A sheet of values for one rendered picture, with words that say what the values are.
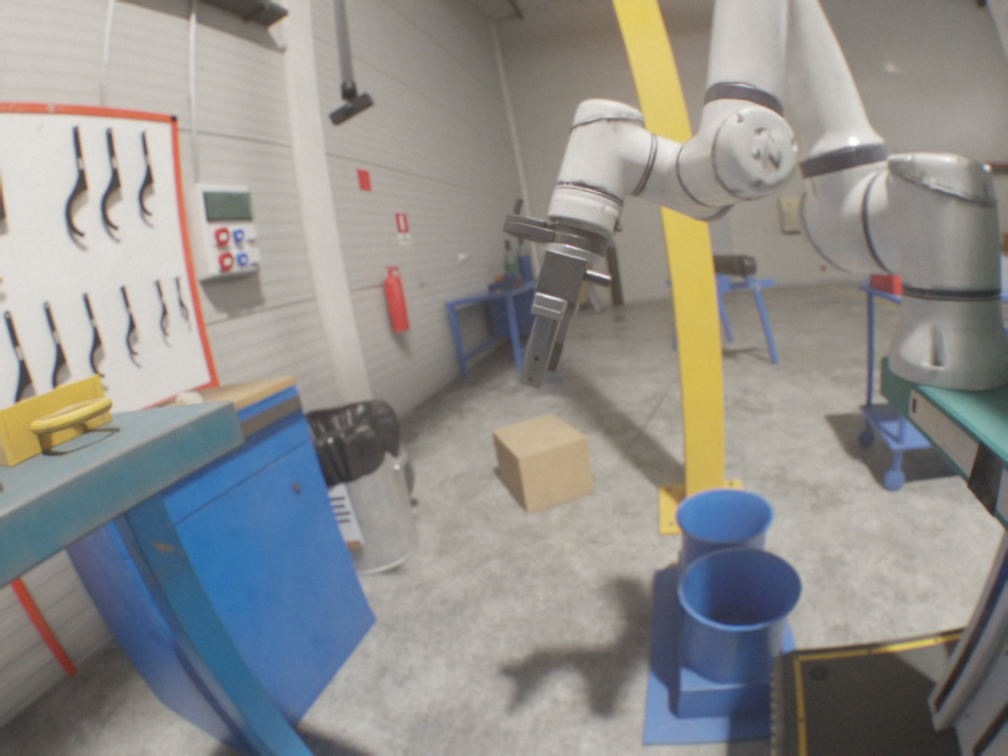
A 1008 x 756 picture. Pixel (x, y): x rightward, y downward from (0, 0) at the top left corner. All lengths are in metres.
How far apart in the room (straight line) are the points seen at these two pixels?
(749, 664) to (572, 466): 1.38
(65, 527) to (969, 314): 0.88
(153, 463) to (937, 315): 0.82
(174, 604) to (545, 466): 1.79
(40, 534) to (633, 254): 9.88
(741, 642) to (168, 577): 1.05
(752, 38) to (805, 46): 0.25
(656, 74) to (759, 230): 8.57
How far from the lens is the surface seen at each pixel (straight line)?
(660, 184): 0.59
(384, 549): 2.02
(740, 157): 0.46
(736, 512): 1.55
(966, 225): 0.63
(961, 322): 0.64
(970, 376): 0.64
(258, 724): 0.82
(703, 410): 1.87
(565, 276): 0.52
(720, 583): 1.31
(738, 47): 0.53
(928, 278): 0.64
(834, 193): 0.74
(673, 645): 1.50
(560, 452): 2.18
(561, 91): 10.64
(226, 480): 1.26
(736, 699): 1.28
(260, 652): 1.41
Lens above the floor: 1.13
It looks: 13 degrees down
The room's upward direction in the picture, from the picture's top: 10 degrees counter-clockwise
